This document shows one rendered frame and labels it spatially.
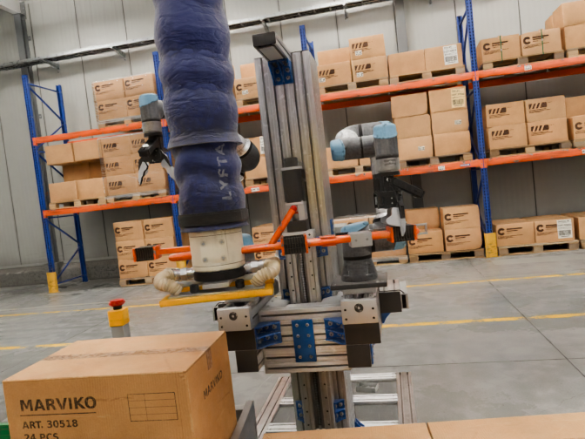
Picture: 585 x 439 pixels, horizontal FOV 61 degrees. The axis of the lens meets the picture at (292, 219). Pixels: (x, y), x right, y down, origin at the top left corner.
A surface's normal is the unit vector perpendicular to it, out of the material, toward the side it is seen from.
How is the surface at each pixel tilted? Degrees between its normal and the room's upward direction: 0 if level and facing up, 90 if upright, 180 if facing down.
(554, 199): 90
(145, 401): 90
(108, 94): 90
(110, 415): 90
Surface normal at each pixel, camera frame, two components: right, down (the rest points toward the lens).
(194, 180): -0.27, -0.14
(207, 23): 0.52, -0.17
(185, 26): 0.03, 0.07
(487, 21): -0.18, 0.07
